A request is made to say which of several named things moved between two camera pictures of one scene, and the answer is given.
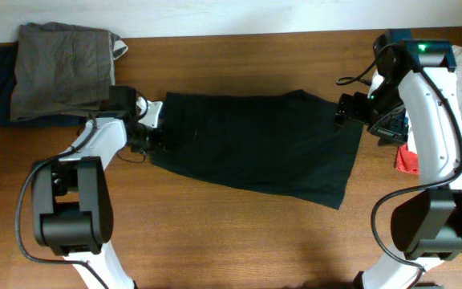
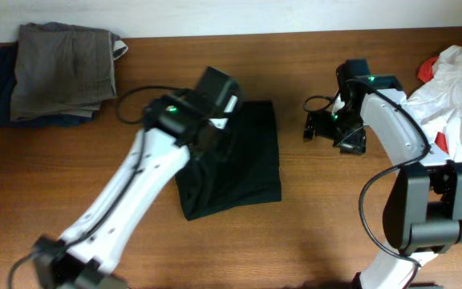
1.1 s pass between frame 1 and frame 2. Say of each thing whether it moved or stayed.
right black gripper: moved
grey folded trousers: stayed
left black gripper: moved
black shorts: moved
